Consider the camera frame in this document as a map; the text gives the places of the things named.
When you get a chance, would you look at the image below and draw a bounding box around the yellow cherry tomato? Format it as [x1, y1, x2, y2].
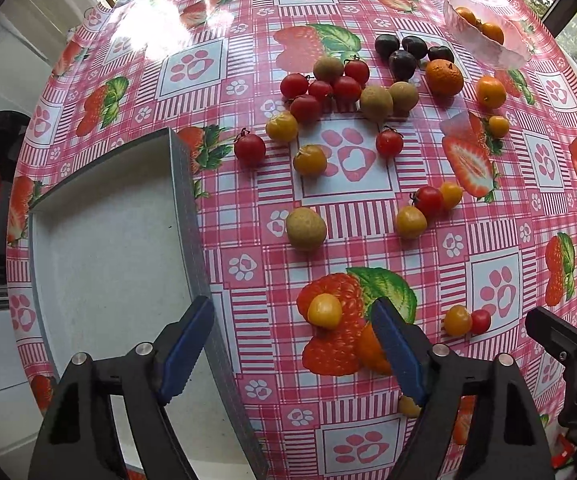
[395, 205, 427, 240]
[293, 144, 328, 177]
[266, 110, 298, 143]

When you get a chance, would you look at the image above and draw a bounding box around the yellow tomato small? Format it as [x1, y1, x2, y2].
[439, 181, 463, 211]

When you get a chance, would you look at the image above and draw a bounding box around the brown longan near edge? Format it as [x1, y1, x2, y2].
[398, 396, 421, 418]

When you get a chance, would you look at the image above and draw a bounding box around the yellow tomato near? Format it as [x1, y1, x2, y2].
[443, 304, 472, 337]

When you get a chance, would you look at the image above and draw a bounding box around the large mandarin orange near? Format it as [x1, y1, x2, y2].
[356, 323, 393, 376]

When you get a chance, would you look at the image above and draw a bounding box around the red tomato near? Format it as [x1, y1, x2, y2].
[471, 309, 491, 336]

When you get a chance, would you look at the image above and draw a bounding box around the yellow tomato on strawberry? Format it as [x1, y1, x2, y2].
[307, 292, 343, 330]

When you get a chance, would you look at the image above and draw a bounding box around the small yellow kumquat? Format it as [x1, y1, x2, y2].
[487, 115, 510, 139]

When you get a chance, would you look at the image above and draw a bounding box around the white rectangular tray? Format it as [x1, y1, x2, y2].
[29, 128, 268, 479]

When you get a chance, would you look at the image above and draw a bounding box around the orange kumquat large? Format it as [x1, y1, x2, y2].
[475, 75, 507, 110]

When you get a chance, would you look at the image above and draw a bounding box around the pink strawberry tablecloth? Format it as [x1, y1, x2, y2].
[8, 0, 577, 479]

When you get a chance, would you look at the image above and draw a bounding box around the red cherry tomato single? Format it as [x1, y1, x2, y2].
[375, 128, 403, 158]

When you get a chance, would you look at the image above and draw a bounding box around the brown longan right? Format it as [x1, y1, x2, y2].
[389, 81, 419, 114]

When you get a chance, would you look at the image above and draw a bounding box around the orange in bowl right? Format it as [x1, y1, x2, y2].
[479, 22, 505, 44]

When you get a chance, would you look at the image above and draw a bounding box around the orange in bowl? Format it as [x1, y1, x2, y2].
[479, 22, 505, 44]
[455, 6, 479, 27]

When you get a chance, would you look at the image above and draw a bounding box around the dark plum right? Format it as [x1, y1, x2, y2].
[427, 46, 455, 63]

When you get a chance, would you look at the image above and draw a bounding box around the brown longan centre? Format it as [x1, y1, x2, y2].
[359, 84, 394, 124]

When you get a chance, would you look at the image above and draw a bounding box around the dark plum middle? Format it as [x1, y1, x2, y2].
[401, 36, 429, 60]

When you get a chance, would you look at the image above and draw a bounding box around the orange in bowl left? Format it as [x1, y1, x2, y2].
[455, 6, 479, 27]

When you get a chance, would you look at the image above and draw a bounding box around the red cherry tomato left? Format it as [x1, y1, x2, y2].
[233, 128, 266, 167]

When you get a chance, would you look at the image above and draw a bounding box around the red cherry tomato cluster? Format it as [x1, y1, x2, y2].
[280, 73, 309, 101]
[290, 94, 322, 125]
[308, 79, 333, 104]
[333, 76, 362, 103]
[344, 58, 370, 87]

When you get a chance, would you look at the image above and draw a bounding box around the dark plum left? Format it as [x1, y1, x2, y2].
[374, 34, 400, 61]

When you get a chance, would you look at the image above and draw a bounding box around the brown longan far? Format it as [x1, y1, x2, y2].
[313, 56, 344, 86]

